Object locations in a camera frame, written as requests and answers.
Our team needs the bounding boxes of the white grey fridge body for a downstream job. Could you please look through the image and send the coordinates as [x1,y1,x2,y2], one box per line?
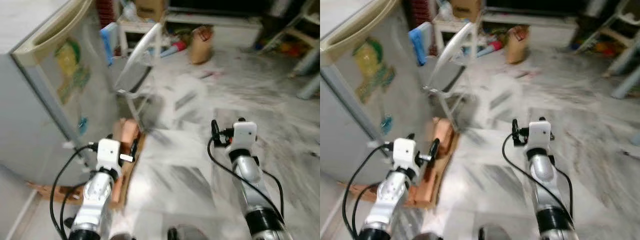
[320,0,387,172]
[0,0,81,173]

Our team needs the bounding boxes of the yellow green fridge sticker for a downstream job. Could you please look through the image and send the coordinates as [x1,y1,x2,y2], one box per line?
[54,39,92,105]
[352,37,396,105]

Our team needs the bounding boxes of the grey pole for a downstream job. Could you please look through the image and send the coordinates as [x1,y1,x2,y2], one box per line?
[610,65,640,98]
[295,75,321,101]

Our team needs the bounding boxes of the brown paper bag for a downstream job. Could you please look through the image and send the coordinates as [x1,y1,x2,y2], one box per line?
[189,26,215,65]
[505,25,530,64]

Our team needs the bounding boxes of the brown wooden board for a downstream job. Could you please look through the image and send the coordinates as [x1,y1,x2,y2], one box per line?
[27,130,148,210]
[340,130,462,210]

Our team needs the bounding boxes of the white plastic chair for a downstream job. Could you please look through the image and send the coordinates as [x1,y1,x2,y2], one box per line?
[114,22,166,132]
[422,22,478,132]

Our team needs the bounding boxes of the red pink bottle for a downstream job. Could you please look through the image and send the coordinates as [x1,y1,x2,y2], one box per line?
[477,40,503,57]
[160,41,188,57]

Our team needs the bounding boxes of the white low cabinet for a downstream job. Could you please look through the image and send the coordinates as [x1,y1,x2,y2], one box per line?
[165,12,263,48]
[482,12,578,48]

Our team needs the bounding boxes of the pale wooden rack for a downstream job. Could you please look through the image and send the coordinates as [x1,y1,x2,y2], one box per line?
[255,0,321,76]
[575,0,640,76]

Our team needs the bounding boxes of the small white table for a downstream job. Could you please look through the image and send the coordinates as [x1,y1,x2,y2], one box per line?
[117,17,166,56]
[432,17,481,56]

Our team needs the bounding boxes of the dark red crate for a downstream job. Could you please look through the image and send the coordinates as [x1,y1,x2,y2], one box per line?
[410,0,436,55]
[95,0,118,28]

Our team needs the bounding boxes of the brown cardboard box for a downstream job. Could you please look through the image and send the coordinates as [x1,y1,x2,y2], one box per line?
[134,0,168,21]
[450,0,482,21]

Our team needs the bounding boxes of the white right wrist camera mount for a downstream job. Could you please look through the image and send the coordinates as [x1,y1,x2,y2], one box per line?
[232,120,258,151]
[527,120,553,150]

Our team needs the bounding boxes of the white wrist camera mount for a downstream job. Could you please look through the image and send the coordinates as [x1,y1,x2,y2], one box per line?
[232,120,258,151]
[527,120,553,150]
[96,139,123,172]
[393,138,419,171]

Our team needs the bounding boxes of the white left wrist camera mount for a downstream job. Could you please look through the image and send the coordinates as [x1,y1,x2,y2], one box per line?
[96,139,123,172]
[393,138,419,171]

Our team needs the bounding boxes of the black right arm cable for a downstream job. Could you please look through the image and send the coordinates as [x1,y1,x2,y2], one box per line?
[552,165,576,216]
[207,142,278,223]
[257,169,286,221]
[501,134,576,228]

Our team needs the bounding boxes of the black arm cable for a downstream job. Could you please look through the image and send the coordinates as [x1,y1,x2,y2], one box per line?
[501,134,576,228]
[351,181,383,236]
[552,165,576,216]
[257,169,286,221]
[59,181,88,236]
[207,142,278,223]
[49,143,100,240]
[342,144,393,240]

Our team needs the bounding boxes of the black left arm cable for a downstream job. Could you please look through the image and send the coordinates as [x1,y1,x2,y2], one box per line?
[351,181,383,236]
[59,181,88,236]
[342,144,393,240]
[49,143,100,240]

